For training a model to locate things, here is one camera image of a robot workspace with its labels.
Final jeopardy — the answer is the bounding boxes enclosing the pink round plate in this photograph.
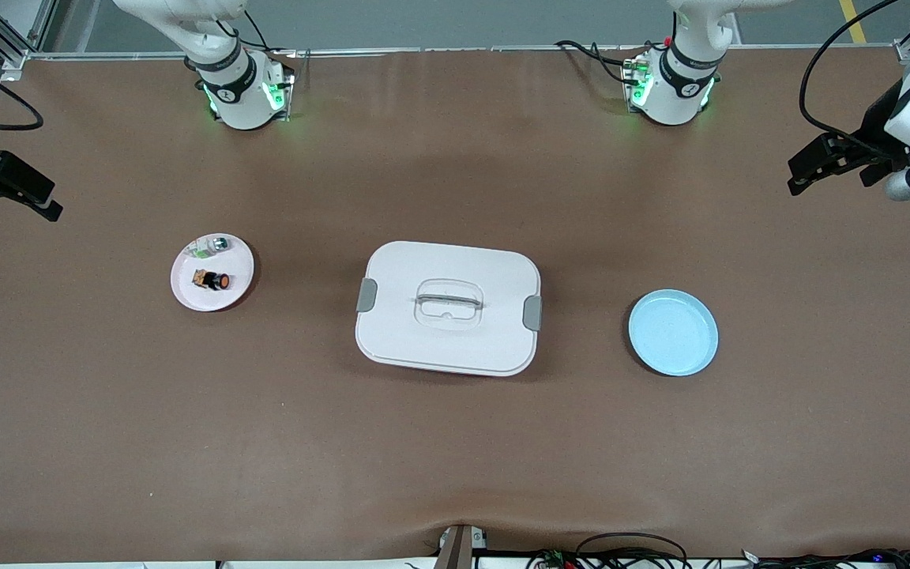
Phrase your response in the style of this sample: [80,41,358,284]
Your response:
[170,232,256,313]

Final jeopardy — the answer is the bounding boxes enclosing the light blue round plate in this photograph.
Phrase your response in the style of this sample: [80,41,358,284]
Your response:
[628,288,720,378]

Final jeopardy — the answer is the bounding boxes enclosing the white lidded rectangular container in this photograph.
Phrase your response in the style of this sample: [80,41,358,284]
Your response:
[355,240,543,378]

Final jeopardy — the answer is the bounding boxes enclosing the brown table cover mat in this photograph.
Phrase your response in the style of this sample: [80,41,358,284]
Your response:
[0,43,910,566]

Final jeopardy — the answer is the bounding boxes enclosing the left arm loose cable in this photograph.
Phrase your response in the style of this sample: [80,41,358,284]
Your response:
[800,0,906,141]

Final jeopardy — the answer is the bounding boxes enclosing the green push-button switch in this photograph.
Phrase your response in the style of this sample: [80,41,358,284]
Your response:
[189,235,232,262]

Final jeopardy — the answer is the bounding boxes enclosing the black left base cable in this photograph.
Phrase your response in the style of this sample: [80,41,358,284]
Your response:
[554,36,673,86]

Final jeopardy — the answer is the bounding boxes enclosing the black base cable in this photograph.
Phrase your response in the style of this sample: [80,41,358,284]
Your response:
[554,36,673,86]
[214,8,298,80]

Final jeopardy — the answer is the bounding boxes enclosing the black right base cable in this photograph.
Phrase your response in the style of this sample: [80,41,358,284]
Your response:
[214,8,298,80]

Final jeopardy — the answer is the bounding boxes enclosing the tangled black cable bundle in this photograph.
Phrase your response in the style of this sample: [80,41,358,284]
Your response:
[739,547,910,569]

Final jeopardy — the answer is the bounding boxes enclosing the black looped cable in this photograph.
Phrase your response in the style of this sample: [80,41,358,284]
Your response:
[573,531,690,569]

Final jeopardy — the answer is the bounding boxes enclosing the coloured wire cluster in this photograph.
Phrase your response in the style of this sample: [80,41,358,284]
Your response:
[526,548,582,569]

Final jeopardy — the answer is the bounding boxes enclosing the brown camera mount post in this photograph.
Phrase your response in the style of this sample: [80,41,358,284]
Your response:
[435,523,489,569]

